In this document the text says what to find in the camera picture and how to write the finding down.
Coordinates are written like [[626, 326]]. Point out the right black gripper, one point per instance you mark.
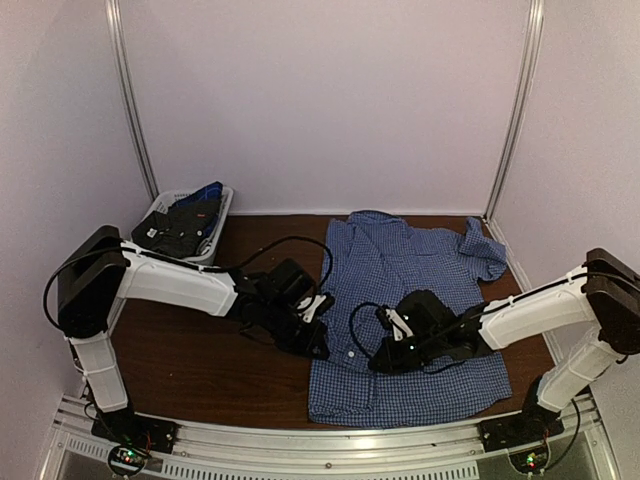
[[392, 364]]

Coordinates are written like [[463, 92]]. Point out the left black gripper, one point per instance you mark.
[[306, 347]]

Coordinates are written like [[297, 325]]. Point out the blue plaid long sleeve shirt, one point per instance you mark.
[[375, 260]]

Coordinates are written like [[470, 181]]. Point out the white plastic laundry basket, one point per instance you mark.
[[206, 252]]

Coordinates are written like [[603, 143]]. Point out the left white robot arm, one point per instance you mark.
[[94, 283]]

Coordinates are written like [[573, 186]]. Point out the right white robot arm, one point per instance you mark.
[[603, 292]]

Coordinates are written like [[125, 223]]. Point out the black shirt in basket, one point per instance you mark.
[[178, 233]]

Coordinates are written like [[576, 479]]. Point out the dark blue plaid shirt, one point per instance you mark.
[[212, 191]]

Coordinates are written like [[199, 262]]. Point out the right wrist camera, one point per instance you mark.
[[391, 321]]

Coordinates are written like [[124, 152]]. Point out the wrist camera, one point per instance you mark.
[[391, 321], [312, 307]]

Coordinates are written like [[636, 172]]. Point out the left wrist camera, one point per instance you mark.
[[312, 307]]

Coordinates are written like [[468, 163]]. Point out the aluminium front rail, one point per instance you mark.
[[209, 451]]

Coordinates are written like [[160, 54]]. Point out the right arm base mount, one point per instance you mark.
[[525, 436]]

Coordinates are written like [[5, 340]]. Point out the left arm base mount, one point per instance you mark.
[[136, 438]]

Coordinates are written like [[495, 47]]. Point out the left aluminium frame post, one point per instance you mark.
[[126, 85]]

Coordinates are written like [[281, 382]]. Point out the aluminium frame post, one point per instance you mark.
[[126, 85], [529, 59]]

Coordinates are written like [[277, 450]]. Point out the right aluminium frame post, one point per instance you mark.
[[529, 59]]

